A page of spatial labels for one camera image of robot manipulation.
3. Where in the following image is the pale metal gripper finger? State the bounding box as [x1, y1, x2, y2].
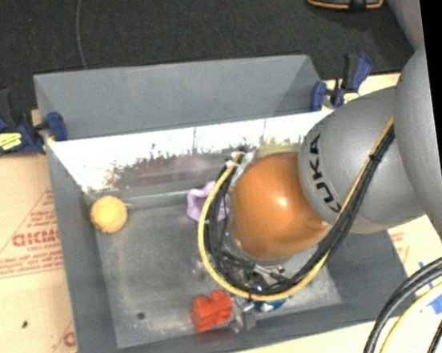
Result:
[227, 298, 247, 335]
[242, 307, 259, 331]

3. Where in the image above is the red toy brick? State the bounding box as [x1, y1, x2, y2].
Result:
[188, 287, 238, 335]

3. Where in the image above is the lilac soft toy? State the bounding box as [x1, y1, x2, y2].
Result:
[183, 178, 234, 227]

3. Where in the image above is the grey metal bin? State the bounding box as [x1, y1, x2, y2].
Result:
[32, 29, 424, 353]

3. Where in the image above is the yellow-tan ball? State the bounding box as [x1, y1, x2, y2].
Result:
[87, 192, 131, 236]

